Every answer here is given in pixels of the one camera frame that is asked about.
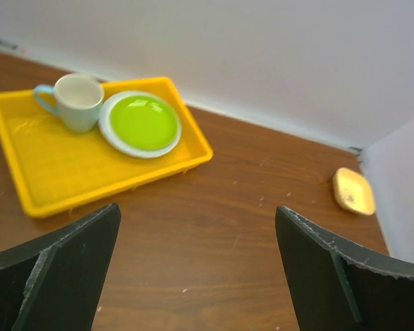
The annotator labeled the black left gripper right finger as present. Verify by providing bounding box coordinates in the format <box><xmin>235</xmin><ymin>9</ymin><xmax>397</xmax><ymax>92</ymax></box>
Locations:
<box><xmin>275</xmin><ymin>206</ymin><xmax>414</xmax><ymax>330</ymax></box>

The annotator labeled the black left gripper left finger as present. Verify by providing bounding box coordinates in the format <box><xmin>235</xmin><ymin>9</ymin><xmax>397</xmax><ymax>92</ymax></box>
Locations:
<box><xmin>0</xmin><ymin>203</ymin><xmax>121</xmax><ymax>330</ymax></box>

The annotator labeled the light blue ceramic mug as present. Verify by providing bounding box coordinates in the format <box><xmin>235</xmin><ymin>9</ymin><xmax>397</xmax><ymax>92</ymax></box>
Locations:
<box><xmin>32</xmin><ymin>73</ymin><xmax>105</xmax><ymax>134</ymax></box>

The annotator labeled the yellow plastic tray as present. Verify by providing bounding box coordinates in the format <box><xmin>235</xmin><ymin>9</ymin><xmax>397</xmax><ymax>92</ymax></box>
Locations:
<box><xmin>0</xmin><ymin>77</ymin><xmax>213</xmax><ymax>218</ymax></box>

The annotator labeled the small yellow square dish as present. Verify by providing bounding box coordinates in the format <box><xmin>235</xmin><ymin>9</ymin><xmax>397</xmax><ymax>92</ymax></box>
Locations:
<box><xmin>333</xmin><ymin>168</ymin><xmax>376</xmax><ymax>216</ymax></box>

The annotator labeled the green plate white rim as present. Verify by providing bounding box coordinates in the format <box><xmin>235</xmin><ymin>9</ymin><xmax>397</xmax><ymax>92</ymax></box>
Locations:
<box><xmin>98</xmin><ymin>90</ymin><xmax>182</xmax><ymax>159</ymax></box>

